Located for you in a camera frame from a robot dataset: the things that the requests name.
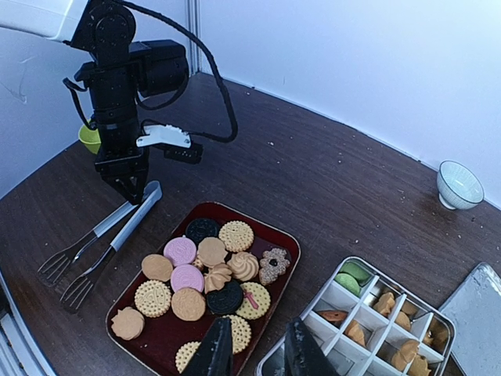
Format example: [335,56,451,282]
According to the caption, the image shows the large round tan cookie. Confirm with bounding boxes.
[224,315,252,355]

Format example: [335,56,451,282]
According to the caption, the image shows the green round cookie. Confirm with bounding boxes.
[340,261,372,287]

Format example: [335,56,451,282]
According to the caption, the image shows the dark red cookie tray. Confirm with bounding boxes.
[106,202,301,375]

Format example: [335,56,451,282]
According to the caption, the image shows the bottom left round cookie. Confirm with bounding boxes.
[111,306,145,341]

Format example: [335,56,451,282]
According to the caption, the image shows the white handled metal tongs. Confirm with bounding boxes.
[38,179,164,313]

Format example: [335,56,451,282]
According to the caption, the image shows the black round cookie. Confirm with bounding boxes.
[207,280,243,315]
[185,218,220,245]

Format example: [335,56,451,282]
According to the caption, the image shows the right pink round cookie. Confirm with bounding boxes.
[170,264,204,293]

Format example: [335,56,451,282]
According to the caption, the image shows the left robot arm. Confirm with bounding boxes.
[1,1,189,204]

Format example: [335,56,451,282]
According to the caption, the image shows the green plastic bowl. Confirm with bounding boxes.
[78,125,101,155]

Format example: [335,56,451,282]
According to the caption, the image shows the pink round cookie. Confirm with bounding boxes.
[170,264,204,293]
[163,237,196,267]

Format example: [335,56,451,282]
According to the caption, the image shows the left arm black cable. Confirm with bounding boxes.
[117,0,239,144]

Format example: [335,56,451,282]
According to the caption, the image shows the brown flower cookie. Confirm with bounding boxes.
[259,248,290,286]

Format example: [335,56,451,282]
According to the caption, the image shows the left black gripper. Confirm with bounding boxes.
[94,148,150,204]

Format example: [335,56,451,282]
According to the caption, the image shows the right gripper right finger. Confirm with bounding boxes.
[284,317,337,376]

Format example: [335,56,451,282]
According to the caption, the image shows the left pink round cookie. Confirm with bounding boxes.
[163,237,196,267]

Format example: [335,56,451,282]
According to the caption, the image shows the pale blue ceramic bowl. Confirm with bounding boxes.
[436,161,485,210]

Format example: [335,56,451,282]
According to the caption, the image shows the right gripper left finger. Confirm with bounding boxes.
[182,317,233,376]

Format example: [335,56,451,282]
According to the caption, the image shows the white divided cookie tin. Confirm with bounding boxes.
[254,256,457,376]

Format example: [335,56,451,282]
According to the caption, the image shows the smooth round tan cookie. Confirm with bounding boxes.
[141,254,174,282]

